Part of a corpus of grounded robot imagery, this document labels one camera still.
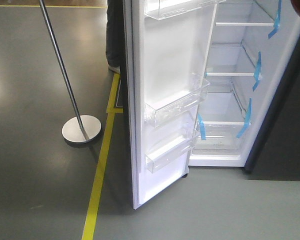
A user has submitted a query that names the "clear lower door bin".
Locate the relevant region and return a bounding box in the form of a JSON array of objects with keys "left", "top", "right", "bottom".
[{"left": 145, "top": 127, "right": 200, "bottom": 173}]

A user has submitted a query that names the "standing person in grey jeans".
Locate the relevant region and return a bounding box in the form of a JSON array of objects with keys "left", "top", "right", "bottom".
[{"left": 105, "top": 0, "right": 123, "bottom": 74}]

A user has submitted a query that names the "dark floor sign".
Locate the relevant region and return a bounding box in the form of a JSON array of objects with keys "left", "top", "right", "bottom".
[{"left": 114, "top": 78, "right": 123, "bottom": 109}]

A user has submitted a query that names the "silver floor stand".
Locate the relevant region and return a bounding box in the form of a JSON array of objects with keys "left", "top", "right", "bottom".
[{"left": 38, "top": 0, "right": 102, "bottom": 144}]

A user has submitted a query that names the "clear crisper drawer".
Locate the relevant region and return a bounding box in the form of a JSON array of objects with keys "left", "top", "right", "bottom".
[{"left": 192, "top": 121, "right": 247, "bottom": 156}]

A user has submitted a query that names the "dark grey fridge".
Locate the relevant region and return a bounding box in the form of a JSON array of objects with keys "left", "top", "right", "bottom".
[{"left": 189, "top": 0, "right": 300, "bottom": 181}]

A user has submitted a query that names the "clear door bin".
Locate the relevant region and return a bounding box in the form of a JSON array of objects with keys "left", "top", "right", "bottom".
[
  {"left": 144, "top": 0, "right": 225, "bottom": 21},
  {"left": 144, "top": 75, "right": 210, "bottom": 128},
  {"left": 145, "top": 127, "right": 200, "bottom": 173}
]

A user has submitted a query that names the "clear upper door bin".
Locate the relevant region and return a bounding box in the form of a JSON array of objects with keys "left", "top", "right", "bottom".
[{"left": 144, "top": 0, "right": 225, "bottom": 21}]

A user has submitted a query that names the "clear middle door bin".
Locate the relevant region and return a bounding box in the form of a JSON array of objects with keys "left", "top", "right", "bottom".
[{"left": 144, "top": 75, "right": 210, "bottom": 128}]

